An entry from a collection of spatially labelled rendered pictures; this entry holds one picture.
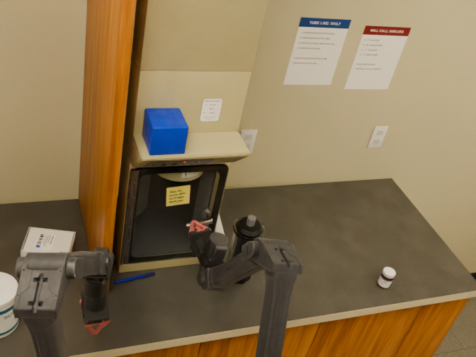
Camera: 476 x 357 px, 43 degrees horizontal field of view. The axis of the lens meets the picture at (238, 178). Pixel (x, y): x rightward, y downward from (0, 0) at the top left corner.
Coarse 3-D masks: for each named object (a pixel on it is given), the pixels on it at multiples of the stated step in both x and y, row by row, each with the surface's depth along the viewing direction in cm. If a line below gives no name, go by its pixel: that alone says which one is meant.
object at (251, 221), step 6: (252, 216) 198; (240, 222) 199; (246, 222) 198; (252, 222) 197; (258, 222) 200; (240, 228) 197; (246, 228) 197; (252, 228) 198; (258, 228) 198; (246, 234) 196; (252, 234) 196; (258, 234) 197
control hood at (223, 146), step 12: (192, 132) 175; (204, 132) 177; (216, 132) 178; (228, 132) 179; (132, 144) 171; (144, 144) 166; (192, 144) 170; (204, 144) 172; (216, 144) 173; (228, 144) 174; (240, 144) 175; (132, 156) 171; (144, 156) 162; (156, 156) 163; (168, 156) 164; (180, 156) 165; (192, 156) 167; (204, 156) 168; (216, 156) 169; (228, 156) 171; (240, 156) 172
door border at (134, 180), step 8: (136, 176) 178; (136, 184) 180; (128, 192) 180; (136, 192) 181; (128, 208) 184; (128, 216) 187; (128, 224) 189; (128, 232) 191; (128, 240) 193; (128, 248) 195; (128, 256) 198
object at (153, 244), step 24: (144, 168) 177; (168, 168) 180; (192, 168) 183; (216, 168) 186; (144, 192) 183; (192, 192) 189; (216, 192) 192; (144, 216) 189; (168, 216) 192; (192, 216) 196; (216, 216) 199; (144, 240) 196; (168, 240) 199
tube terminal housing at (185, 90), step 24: (144, 72) 158; (168, 72) 160; (192, 72) 163; (216, 72) 165; (240, 72) 168; (144, 96) 163; (168, 96) 165; (192, 96) 168; (216, 96) 171; (240, 96) 173; (192, 120) 173; (120, 168) 189; (120, 192) 191; (120, 216) 193; (120, 240) 196; (144, 264) 204; (168, 264) 208
